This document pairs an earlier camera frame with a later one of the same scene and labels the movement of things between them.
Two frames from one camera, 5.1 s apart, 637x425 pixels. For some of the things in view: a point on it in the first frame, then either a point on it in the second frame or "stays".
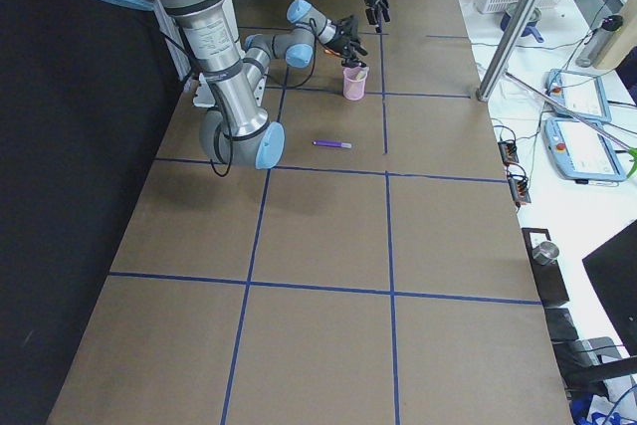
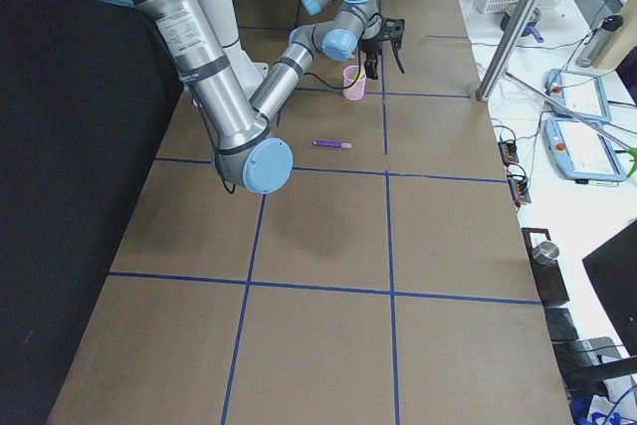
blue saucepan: x=530 y=26 stays
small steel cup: x=545 y=253 stays
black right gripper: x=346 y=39 → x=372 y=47
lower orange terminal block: x=520 y=190 stays
